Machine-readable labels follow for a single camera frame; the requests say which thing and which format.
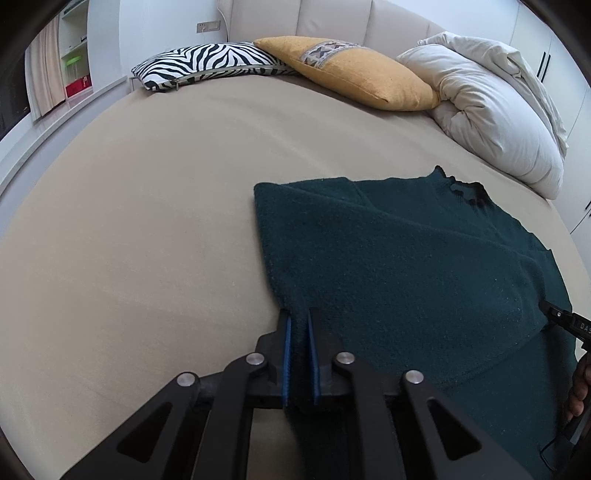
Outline dark window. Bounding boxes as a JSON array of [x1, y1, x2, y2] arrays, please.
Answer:
[[0, 46, 31, 136]]

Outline beige curtain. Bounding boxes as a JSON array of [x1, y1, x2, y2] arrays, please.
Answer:
[[28, 14, 66, 123]]

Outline white window ledge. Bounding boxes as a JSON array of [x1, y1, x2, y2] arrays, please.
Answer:
[[0, 76, 136, 197]]

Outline bed with beige sheet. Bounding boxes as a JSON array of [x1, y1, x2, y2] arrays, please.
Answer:
[[0, 69, 588, 480]]

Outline zebra print pillow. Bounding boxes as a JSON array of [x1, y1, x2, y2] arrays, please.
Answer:
[[131, 41, 301, 92]]

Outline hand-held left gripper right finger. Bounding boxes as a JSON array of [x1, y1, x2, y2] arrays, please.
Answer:
[[307, 307, 536, 480]]

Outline white folded duvet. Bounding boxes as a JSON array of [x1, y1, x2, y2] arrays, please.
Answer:
[[396, 31, 570, 200]]

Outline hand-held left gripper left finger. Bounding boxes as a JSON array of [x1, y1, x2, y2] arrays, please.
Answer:
[[60, 308, 296, 480]]

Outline red box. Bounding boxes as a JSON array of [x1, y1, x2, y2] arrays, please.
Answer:
[[65, 76, 93, 99]]

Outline yellow pillow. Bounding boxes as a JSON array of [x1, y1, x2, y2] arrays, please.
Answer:
[[253, 36, 441, 112]]

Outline person's right hand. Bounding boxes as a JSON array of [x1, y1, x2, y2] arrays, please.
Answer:
[[566, 354, 591, 424]]

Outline dark green sweater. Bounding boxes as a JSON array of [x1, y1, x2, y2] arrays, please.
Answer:
[[253, 166, 583, 480]]

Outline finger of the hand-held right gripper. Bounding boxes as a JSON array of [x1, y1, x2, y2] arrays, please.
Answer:
[[539, 300, 575, 330]]

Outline beige padded headboard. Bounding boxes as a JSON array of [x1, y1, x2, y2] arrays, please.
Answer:
[[217, 0, 462, 52]]

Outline white wall shelf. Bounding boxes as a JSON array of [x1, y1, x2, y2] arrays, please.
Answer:
[[58, 0, 94, 100]]

